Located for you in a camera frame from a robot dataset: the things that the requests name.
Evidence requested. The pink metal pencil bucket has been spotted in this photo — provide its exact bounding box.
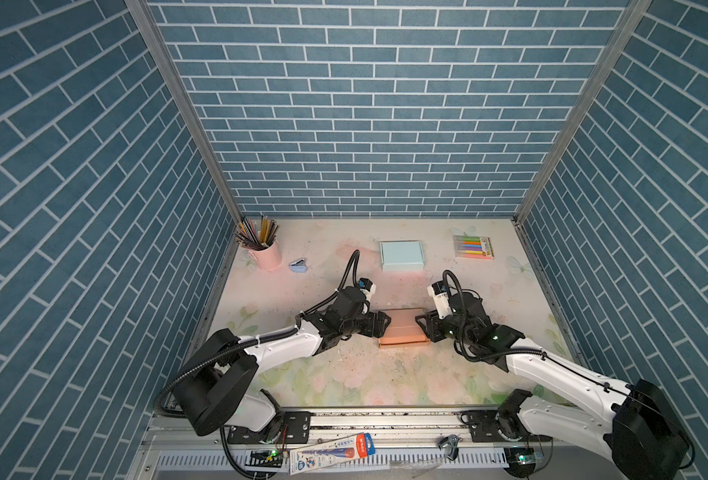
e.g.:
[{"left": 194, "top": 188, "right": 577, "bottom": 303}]
[{"left": 247, "top": 241, "right": 283, "bottom": 271}]

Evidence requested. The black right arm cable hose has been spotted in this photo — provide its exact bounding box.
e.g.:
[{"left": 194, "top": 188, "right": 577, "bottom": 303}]
[{"left": 441, "top": 269, "right": 547, "bottom": 364}]

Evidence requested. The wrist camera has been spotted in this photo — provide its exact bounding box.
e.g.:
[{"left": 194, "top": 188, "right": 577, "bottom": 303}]
[
  {"left": 427, "top": 281, "right": 453, "bottom": 319},
  {"left": 357, "top": 277, "right": 377, "bottom": 302}
]

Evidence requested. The aluminium left corner post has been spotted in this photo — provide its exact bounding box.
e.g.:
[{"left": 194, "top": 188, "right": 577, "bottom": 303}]
[{"left": 126, "top": 0, "right": 243, "bottom": 223}]

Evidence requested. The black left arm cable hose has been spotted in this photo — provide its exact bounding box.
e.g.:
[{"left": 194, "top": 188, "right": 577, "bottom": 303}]
[{"left": 152, "top": 249, "right": 362, "bottom": 418}]

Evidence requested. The clear box of markers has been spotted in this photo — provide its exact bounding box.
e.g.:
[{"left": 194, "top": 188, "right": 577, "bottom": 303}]
[{"left": 453, "top": 235, "right": 495, "bottom": 260}]

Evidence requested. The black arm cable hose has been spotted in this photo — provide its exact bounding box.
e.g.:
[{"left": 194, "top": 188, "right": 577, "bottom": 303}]
[
  {"left": 441, "top": 269, "right": 547, "bottom": 364},
  {"left": 152, "top": 249, "right": 362, "bottom": 418}
]

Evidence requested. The light blue small stapler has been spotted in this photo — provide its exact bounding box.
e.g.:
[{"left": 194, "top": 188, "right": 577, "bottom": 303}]
[{"left": 289, "top": 258, "right": 308, "bottom": 273}]

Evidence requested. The small metal clip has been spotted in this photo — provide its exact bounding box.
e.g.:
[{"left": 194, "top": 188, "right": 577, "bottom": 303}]
[{"left": 437, "top": 434, "right": 460, "bottom": 462}]

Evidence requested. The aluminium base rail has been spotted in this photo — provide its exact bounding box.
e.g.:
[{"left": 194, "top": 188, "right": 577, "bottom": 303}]
[{"left": 128, "top": 407, "right": 623, "bottom": 479}]

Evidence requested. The light teal paper box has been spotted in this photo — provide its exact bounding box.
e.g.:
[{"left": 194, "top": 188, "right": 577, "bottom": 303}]
[{"left": 379, "top": 240, "right": 425, "bottom": 272}]

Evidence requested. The bundle of coloured pencils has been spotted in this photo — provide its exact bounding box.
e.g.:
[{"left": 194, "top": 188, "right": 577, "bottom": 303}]
[{"left": 235, "top": 216, "right": 280, "bottom": 251}]

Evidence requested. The pink paper box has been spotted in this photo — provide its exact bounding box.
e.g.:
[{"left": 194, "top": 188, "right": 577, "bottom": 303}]
[{"left": 379, "top": 309, "right": 429, "bottom": 348}]

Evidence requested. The blue red white packet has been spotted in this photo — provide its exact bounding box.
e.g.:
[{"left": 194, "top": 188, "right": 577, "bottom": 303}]
[{"left": 289, "top": 433, "right": 376, "bottom": 475}]

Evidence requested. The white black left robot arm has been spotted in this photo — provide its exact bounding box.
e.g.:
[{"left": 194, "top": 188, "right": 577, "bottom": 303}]
[{"left": 161, "top": 278, "right": 391, "bottom": 442}]

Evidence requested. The aluminium right corner post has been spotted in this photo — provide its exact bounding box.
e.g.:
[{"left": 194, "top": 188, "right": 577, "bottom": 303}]
[{"left": 513, "top": 0, "right": 652, "bottom": 228}]

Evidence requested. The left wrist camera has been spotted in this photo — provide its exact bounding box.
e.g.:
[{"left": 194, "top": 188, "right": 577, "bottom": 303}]
[{"left": 357, "top": 277, "right": 377, "bottom": 302}]

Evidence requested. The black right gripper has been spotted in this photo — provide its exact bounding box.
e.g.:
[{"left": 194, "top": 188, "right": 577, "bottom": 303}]
[{"left": 413, "top": 308, "right": 475, "bottom": 348}]

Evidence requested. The aluminium corner post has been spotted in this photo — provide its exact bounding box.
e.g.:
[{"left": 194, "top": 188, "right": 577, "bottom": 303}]
[
  {"left": 126, "top": 0, "right": 243, "bottom": 223},
  {"left": 513, "top": 0, "right": 652, "bottom": 228}
]

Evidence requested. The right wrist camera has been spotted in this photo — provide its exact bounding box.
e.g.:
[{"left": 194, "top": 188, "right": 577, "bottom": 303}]
[{"left": 427, "top": 281, "right": 453, "bottom": 319}]

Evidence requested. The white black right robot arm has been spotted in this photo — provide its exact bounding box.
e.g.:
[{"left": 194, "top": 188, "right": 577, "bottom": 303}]
[{"left": 416, "top": 284, "right": 696, "bottom": 479}]

